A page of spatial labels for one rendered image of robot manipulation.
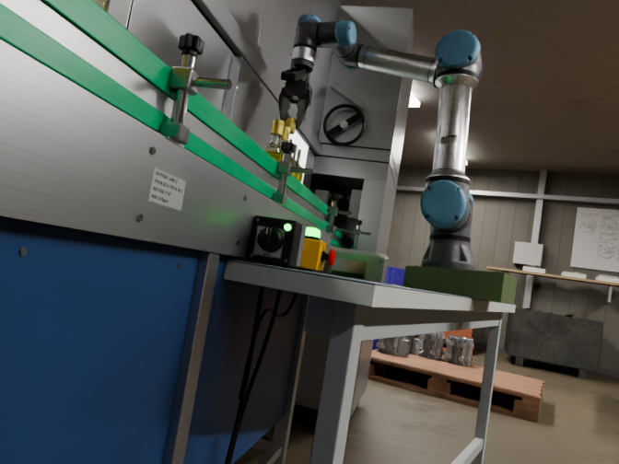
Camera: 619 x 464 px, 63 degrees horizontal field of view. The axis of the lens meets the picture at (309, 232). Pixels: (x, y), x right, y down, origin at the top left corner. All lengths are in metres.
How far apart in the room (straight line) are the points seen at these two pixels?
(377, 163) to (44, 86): 2.16
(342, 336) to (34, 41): 0.56
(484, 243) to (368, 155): 5.85
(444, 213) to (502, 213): 6.95
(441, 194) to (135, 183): 0.93
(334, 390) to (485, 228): 7.55
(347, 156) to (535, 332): 4.75
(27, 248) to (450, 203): 1.05
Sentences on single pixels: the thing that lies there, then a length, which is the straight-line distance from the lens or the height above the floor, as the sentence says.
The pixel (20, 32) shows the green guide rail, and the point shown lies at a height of 0.90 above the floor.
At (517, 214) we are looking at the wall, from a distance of 8.25.
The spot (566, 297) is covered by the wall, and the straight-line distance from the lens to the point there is 8.07.
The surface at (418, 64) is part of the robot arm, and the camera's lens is 1.66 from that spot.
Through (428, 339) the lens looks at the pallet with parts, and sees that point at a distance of 4.56.
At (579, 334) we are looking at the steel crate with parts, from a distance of 6.94.
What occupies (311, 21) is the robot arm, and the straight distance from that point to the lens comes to 1.70.
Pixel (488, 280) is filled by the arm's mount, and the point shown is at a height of 0.80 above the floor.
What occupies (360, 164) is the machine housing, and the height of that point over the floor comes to 1.31.
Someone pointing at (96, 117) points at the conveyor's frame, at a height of 0.86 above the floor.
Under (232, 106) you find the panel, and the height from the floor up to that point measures 1.17.
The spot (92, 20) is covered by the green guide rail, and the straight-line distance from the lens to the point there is 0.54.
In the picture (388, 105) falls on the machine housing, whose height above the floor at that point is 1.62.
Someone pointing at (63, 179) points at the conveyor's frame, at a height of 0.80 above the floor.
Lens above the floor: 0.75
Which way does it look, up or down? 4 degrees up
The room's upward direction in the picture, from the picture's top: 9 degrees clockwise
